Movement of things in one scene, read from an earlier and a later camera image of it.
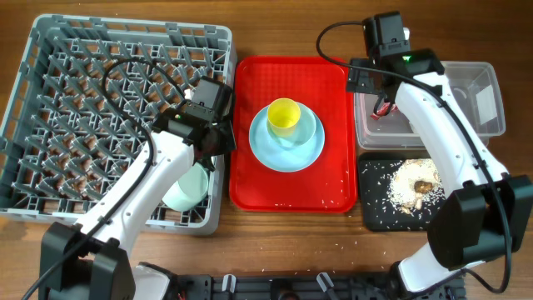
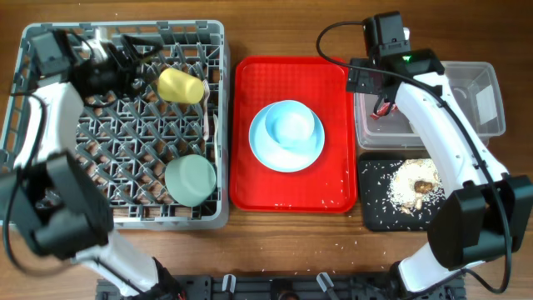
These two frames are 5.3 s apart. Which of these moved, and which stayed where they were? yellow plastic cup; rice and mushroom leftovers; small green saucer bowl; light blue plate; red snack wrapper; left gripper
Moved: yellow plastic cup; left gripper
Stayed: small green saucer bowl; light blue plate; red snack wrapper; rice and mushroom leftovers
